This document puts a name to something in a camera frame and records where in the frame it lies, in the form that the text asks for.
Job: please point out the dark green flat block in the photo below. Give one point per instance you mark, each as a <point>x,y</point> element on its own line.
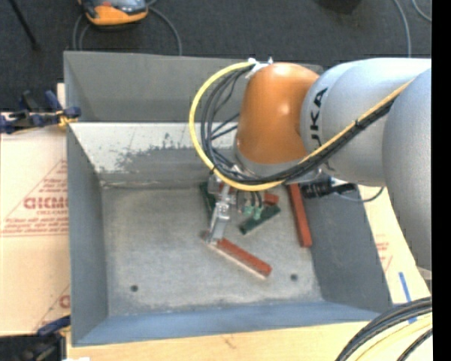
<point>263,218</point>

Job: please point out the black cylinder on white bracket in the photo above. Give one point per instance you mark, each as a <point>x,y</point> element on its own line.
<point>319,190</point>

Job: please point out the brown cardboard board, red print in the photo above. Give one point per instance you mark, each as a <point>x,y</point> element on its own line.
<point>30,261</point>

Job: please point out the red-brown flat block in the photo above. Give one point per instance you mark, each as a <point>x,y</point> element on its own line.
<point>300,220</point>
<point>248,258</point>
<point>271,198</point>

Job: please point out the grey metal bin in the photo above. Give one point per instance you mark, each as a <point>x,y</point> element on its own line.
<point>165,246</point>

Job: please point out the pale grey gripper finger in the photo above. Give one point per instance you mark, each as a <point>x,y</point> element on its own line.
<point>222,221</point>
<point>211,228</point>

